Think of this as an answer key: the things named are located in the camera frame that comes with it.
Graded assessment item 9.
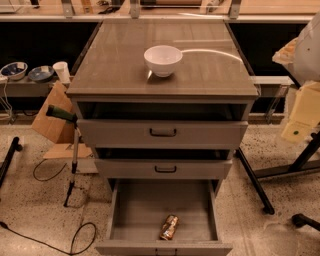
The green handled tripod stick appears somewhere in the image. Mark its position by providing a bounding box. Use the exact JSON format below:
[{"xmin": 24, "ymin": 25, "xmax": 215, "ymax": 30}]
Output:
[{"xmin": 45, "ymin": 104, "xmax": 82, "ymax": 208}]

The black table leg frame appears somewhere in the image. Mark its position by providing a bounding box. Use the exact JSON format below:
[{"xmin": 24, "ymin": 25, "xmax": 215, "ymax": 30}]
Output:
[{"xmin": 235, "ymin": 131, "xmax": 320, "ymax": 215}]

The grey drawer cabinet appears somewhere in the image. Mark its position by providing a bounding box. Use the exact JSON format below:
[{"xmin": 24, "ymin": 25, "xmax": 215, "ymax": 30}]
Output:
[{"xmin": 65, "ymin": 18, "xmax": 260, "ymax": 198}]

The black caster foot right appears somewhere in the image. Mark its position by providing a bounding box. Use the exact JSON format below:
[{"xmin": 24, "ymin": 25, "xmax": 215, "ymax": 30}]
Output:
[{"xmin": 292, "ymin": 214, "xmax": 320, "ymax": 231}]

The middle grey drawer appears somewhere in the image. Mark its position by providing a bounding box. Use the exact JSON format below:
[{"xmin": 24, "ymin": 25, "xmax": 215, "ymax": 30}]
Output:
[{"xmin": 95, "ymin": 159, "xmax": 232, "ymax": 180}]

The orange soda can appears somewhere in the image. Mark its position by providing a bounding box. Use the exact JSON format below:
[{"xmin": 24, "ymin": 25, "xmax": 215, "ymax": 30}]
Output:
[{"xmin": 159, "ymin": 215, "xmax": 179, "ymax": 241}]

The brown cardboard box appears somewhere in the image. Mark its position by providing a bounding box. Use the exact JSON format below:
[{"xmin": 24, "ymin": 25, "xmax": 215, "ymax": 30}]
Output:
[{"xmin": 32, "ymin": 81, "xmax": 74, "ymax": 144}]

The black floor cable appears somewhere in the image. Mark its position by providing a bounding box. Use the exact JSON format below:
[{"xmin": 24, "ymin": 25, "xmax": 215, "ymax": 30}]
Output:
[{"xmin": 0, "ymin": 221, "xmax": 98, "ymax": 256}]

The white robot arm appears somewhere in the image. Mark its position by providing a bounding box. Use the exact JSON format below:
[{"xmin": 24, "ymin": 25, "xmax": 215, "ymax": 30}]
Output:
[{"xmin": 272, "ymin": 13, "xmax": 320, "ymax": 143}]

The bottom grey drawer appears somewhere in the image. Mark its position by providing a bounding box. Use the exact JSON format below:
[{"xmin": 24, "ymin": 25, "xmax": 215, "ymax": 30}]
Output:
[{"xmin": 96, "ymin": 180, "xmax": 232, "ymax": 256}]

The black stand leg left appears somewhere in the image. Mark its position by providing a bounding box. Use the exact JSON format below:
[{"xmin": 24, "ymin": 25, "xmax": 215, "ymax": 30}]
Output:
[{"xmin": 0, "ymin": 137, "xmax": 23, "ymax": 187}]

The white paper cup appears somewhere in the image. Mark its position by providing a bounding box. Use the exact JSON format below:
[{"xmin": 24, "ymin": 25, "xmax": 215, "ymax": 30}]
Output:
[{"xmin": 53, "ymin": 61, "xmax": 70, "ymax": 84}]

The blue patterned bowl right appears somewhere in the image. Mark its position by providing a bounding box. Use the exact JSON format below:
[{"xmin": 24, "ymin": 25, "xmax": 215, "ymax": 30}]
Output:
[{"xmin": 28, "ymin": 66, "xmax": 54, "ymax": 83}]

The white bowl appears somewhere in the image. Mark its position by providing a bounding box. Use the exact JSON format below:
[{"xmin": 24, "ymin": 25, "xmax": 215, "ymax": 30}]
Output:
[{"xmin": 144, "ymin": 45, "xmax": 183, "ymax": 77}]

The top grey drawer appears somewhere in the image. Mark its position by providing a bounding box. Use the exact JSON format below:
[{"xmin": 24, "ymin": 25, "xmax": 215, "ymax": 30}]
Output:
[{"xmin": 78, "ymin": 119, "xmax": 248, "ymax": 149}]

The grey drawer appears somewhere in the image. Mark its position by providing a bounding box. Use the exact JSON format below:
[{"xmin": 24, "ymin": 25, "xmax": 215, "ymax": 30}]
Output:
[
  {"xmin": 95, "ymin": 159, "xmax": 232, "ymax": 180},
  {"xmin": 96, "ymin": 180, "xmax": 232, "ymax": 256},
  {"xmin": 78, "ymin": 119, "xmax": 248, "ymax": 149}
]

